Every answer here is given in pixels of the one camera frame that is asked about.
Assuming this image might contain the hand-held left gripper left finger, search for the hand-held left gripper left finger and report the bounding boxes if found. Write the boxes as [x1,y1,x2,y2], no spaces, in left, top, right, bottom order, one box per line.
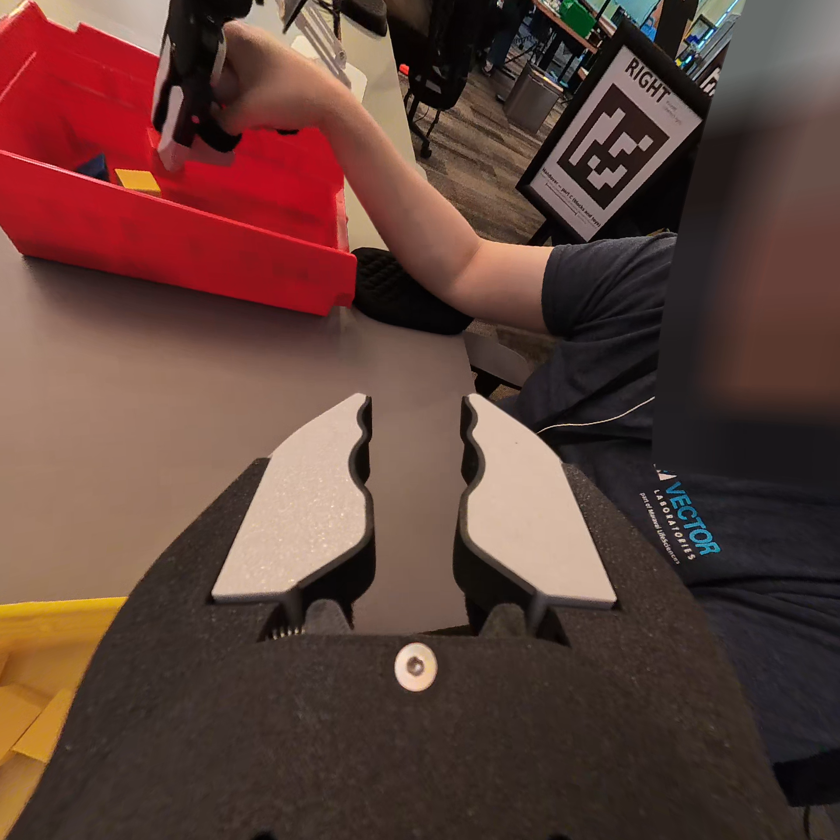
[210,392,377,636]

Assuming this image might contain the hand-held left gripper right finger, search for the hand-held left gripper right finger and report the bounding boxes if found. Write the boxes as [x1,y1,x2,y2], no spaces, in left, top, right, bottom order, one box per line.
[453,394,619,636]

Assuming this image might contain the red plastic bin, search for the red plastic bin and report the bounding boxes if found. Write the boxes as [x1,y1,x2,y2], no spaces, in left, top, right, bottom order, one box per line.
[0,0,358,317]

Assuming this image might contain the yellow plastic bin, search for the yellow plastic bin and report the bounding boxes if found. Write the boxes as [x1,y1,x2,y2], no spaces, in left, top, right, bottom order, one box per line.
[0,596,130,840]

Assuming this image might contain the person's right forearm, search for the person's right forearm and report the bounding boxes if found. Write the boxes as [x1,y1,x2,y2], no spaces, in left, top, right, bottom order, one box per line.
[315,72,553,332]

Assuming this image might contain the grey chair armrest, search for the grey chair armrest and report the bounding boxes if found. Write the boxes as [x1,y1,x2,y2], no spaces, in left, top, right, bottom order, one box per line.
[462,331,532,389]

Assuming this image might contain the person in navy shirt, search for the person in navy shirt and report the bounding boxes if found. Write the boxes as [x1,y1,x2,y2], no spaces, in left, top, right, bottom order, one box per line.
[499,233,840,808]

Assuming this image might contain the black office chair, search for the black office chair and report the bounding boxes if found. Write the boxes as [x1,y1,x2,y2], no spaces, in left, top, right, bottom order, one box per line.
[387,0,488,160]

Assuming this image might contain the grey trash can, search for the grey trash can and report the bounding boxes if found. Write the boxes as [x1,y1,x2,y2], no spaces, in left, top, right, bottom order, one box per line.
[504,62,565,136]

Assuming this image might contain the black framed sign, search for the black framed sign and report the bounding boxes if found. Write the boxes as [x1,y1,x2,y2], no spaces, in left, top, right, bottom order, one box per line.
[515,20,714,245]

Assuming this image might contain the white drawstring cord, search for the white drawstring cord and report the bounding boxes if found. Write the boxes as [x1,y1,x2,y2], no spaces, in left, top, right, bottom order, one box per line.
[535,395,657,438]

